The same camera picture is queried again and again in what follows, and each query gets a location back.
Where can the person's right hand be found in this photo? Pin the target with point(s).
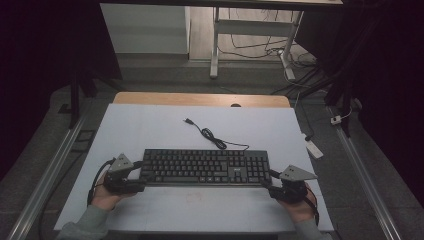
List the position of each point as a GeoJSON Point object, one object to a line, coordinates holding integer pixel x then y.
{"type": "Point", "coordinates": [300, 210]}

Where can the small white box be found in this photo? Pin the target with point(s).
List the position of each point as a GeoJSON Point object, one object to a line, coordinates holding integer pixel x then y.
{"type": "Point", "coordinates": [335, 120]}

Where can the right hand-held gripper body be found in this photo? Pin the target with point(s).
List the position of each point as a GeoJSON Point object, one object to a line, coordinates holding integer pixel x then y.
{"type": "Point", "coordinates": [295, 173]}

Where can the black curtain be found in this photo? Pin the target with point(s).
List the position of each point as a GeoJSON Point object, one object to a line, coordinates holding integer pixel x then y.
{"type": "Point", "coordinates": [40, 66]}
{"type": "Point", "coordinates": [386, 83]}

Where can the white desk frame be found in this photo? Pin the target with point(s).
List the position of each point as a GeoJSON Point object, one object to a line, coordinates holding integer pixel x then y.
{"type": "Point", "coordinates": [253, 28]}

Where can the person's left hand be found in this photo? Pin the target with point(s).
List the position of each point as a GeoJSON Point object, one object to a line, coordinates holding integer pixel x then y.
{"type": "Point", "coordinates": [105, 199]}

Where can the black computer keyboard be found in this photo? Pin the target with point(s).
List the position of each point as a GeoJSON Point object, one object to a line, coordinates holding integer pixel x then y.
{"type": "Point", "coordinates": [186, 166]}

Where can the white power strip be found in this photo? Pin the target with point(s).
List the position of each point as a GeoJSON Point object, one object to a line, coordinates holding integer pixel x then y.
{"type": "Point", "coordinates": [314, 148]}

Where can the aluminium floor rail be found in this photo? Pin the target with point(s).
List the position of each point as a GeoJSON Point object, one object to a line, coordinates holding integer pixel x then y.
{"type": "Point", "coordinates": [46, 180]}
{"type": "Point", "coordinates": [366, 180]}

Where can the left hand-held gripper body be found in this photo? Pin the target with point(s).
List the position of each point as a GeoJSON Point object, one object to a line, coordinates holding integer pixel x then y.
{"type": "Point", "coordinates": [120, 164]}

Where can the white cabinet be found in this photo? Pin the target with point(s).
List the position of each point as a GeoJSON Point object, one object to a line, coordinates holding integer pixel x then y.
{"type": "Point", "coordinates": [146, 28]}

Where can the black metal stand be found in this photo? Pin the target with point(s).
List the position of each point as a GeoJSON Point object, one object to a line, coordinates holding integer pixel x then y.
{"type": "Point", "coordinates": [74, 100]}
{"type": "Point", "coordinates": [345, 110]}

